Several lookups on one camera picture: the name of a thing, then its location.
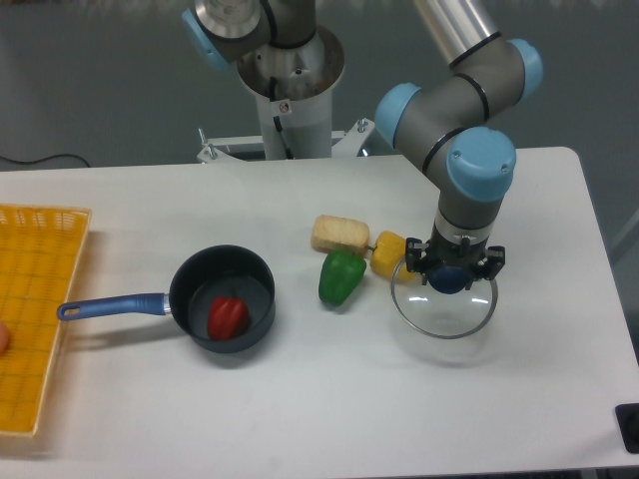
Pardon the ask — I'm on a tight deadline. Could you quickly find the yellow bell pepper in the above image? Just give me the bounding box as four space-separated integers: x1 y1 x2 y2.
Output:
369 231 415 282

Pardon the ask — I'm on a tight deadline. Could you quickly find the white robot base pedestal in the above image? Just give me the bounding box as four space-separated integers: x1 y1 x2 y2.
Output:
196 24 379 165

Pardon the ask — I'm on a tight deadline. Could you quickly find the black table corner device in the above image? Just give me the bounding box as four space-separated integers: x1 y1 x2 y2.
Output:
615 403 639 454

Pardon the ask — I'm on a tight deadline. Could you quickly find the yellow plastic basket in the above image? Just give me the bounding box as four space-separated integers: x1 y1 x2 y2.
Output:
1 204 92 437

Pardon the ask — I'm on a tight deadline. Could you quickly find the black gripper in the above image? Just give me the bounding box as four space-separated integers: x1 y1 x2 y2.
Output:
404 225 506 290

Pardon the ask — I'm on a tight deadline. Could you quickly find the green bell pepper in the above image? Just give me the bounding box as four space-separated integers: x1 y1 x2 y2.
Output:
319 250 366 306

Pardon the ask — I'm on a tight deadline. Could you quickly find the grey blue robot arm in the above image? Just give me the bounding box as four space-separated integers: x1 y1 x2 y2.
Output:
182 1 543 294

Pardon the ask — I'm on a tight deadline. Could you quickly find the dark pot blue handle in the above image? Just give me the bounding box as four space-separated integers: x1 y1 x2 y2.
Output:
56 244 276 354

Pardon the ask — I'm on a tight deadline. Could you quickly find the black floor cable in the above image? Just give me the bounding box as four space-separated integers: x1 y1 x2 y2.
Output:
0 154 93 169

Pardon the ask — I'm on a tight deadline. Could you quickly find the beige bread loaf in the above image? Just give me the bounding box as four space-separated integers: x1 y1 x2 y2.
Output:
311 215 369 255

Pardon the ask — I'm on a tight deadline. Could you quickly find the glass lid blue knob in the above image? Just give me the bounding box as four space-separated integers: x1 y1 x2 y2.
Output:
390 259 498 339

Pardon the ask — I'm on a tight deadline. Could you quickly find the orange object in basket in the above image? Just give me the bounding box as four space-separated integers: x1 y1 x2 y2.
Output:
0 321 11 355

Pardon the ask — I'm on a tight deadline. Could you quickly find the red bell pepper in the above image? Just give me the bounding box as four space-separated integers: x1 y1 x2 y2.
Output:
207 296 250 341

